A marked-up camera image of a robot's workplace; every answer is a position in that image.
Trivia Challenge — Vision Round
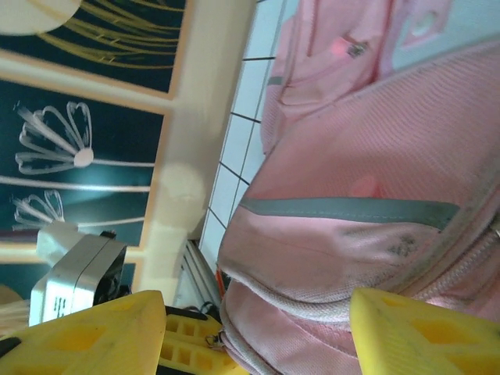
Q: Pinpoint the pink school backpack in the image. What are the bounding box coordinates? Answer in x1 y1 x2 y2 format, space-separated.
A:
216 0 500 375

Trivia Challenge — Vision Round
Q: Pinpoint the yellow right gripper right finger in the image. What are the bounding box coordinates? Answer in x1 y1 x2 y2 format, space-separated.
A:
348 287 500 375

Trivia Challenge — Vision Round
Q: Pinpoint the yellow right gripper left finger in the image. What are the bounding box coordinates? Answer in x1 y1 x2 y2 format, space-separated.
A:
0 290 166 375

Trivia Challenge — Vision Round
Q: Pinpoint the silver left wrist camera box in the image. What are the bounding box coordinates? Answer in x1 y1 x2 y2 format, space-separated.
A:
28 229 129 328

